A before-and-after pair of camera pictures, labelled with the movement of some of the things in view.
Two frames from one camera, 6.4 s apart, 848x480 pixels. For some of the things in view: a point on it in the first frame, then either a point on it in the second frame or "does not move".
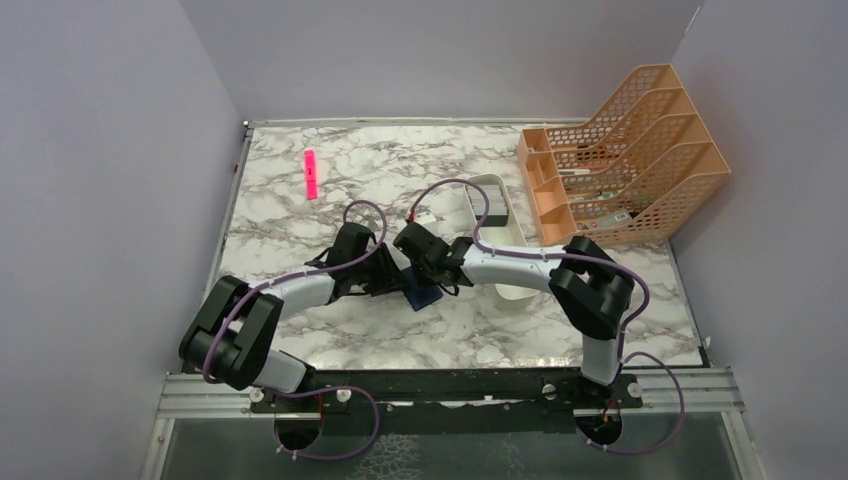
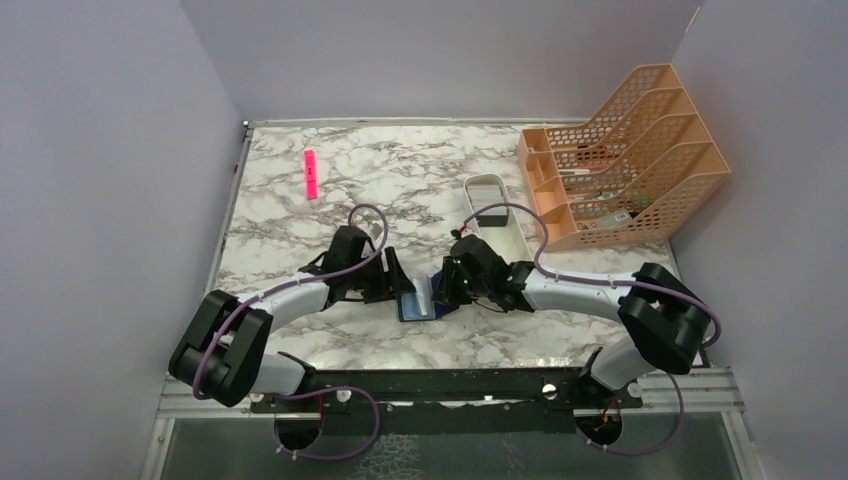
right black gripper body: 424,274 -> 458,288
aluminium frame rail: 711,392 does not move
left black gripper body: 375,272 does not move
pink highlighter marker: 310,174 does not move
